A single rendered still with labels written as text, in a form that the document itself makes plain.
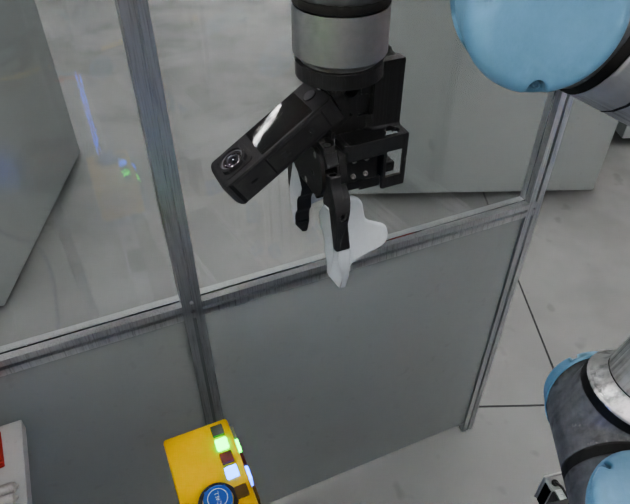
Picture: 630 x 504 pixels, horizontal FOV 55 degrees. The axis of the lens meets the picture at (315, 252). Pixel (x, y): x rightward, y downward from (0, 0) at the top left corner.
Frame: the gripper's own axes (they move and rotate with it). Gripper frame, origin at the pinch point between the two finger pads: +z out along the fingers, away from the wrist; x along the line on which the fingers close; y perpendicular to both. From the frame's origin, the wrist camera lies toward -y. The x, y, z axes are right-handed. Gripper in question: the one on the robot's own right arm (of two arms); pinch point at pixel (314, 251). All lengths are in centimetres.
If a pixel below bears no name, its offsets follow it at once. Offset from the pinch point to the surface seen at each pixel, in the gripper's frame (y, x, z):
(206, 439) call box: -13.4, 9.9, 40.8
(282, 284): 12, 45, 50
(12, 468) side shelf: -46, 32, 62
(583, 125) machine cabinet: 200, 141, 105
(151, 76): -6.8, 45.0, -0.4
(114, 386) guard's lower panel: -26, 46, 66
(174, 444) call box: -18.0, 11.0, 40.8
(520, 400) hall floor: 103, 48, 148
